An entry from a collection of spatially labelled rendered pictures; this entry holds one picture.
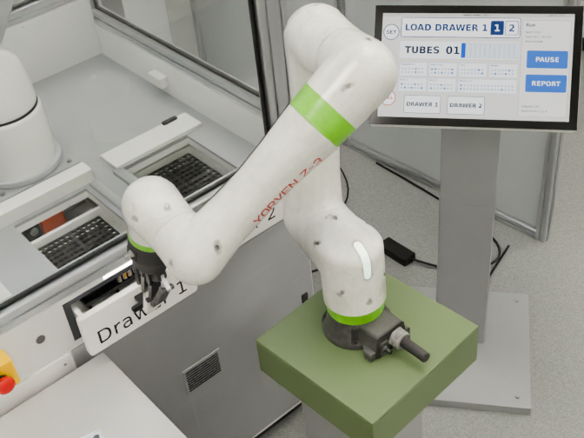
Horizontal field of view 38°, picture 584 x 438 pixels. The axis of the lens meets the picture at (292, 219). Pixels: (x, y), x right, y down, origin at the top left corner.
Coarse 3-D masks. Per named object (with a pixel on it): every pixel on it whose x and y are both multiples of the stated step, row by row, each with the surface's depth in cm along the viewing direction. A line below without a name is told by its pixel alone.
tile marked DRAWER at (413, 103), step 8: (408, 96) 221; (416, 96) 220; (424, 96) 220; (432, 96) 220; (440, 96) 219; (408, 104) 221; (416, 104) 220; (424, 104) 220; (432, 104) 220; (440, 104) 219; (408, 112) 221; (416, 112) 220; (424, 112) 220; (432, 112) 220; (440, 112) 219
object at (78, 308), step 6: (132, 282) 202; (120, 288) 201; (114, 294) 200; (78, 300) 199; (102, 300) 199; (72, 306) 189; (78, 306) 198; (84, 306) 197; (78, 312) 188; (84, 312) 196
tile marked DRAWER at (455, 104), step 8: (448, 96) 219; (456, 96) 218; (464, 96) 218; (472, 96) 218; (480, 96) 217; (448, 104) 219; (456, 104) 218; (464, 104) 218; (472, 104) 218; (480, 104) 217; (448, 112) 219; (456, 112) 218; (464, 112) 218; (472, 112) 218; (480, 112) 217
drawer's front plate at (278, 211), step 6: (276, 204) 215; (276, 210) 216; (282, 210) 217; (276, 216) 217; (282, 216) 218; (264, 222) 215; (270, 222) 216; (258, 228) 214; (264, 228) 216; (252, 234) 214; (246, 240) 213
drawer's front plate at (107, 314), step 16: (128, 288) 187; (176, 288) 196; (192, 288) 199; (112, 304) 185; (128, 304) 188; (80, 320) 181; (96, 320) 184; (112, 320) 187; (144, 320) 193; (96, 336) 186; (112, 336) 189; (96, 352) 188
